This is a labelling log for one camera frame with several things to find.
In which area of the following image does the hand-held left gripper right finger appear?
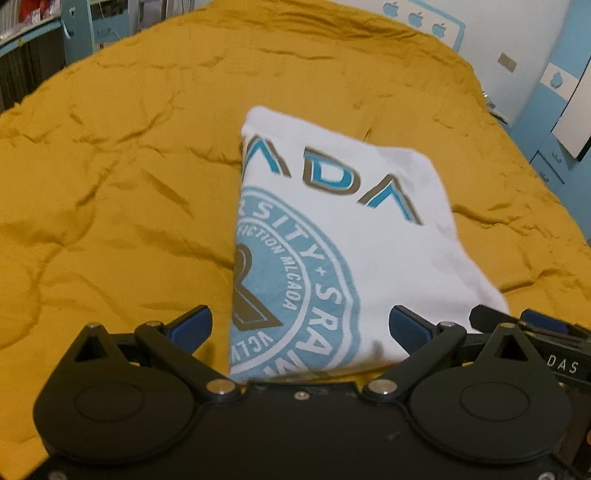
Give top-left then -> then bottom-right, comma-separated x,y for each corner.
362,305 -> 550,402

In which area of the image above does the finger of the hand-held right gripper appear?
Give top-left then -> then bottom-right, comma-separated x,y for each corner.
468,304 -> 502,337
519,310 -> 572,335

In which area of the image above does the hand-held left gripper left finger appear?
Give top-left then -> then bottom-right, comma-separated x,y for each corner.
54,305 -> 243,402

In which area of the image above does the white printed sweatshirt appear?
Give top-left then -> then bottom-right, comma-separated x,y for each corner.
228,106 -> 512,385

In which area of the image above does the yellow quilted bedspread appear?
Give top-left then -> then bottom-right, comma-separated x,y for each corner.
0,0 -> 591,467

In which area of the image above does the blue wardrobe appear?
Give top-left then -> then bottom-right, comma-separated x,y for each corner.
508,0 -> 591,241

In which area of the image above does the white leaning board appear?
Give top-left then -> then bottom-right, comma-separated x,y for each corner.
551,0 -> 591,161

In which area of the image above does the white and blue headboard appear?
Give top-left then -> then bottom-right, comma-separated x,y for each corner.
379,0 -> 468,52

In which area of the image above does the white desk with blue edge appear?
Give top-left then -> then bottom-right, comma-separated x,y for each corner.
0,18 -> 64,112

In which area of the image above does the blue chair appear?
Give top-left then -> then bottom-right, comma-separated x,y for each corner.
59,0 -> 101,66

